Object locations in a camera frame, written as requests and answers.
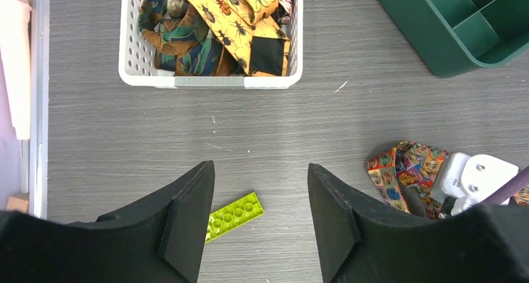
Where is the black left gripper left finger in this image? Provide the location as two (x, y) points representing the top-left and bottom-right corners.
(1, 161), (215, 282)

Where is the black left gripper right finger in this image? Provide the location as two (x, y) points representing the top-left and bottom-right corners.
(308, 163), (528, 282)

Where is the colourful shell pattern tie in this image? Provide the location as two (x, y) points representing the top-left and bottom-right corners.
(367, 141), (528, 219)

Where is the lime green lego plate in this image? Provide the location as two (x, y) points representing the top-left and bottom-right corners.
(205, 192), (265, 243)

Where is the white perforated plastic basket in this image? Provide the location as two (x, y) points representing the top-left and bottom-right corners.
(118, 0), (304, 89)

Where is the brown green leaf tie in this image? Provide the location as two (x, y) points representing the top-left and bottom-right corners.
(137, 0), (243, 77)

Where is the green compartment tray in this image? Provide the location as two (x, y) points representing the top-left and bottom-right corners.
(378, 0), (528, 78)

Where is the dark floral rose tie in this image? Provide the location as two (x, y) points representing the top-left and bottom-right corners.
(273, 0), (295, 26)

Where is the yellow beetle pattern tie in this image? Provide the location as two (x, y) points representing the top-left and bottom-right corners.
(186, 0), (290, 77)

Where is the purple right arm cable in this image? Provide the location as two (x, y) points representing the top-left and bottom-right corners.
(481, 165), (529, 208)

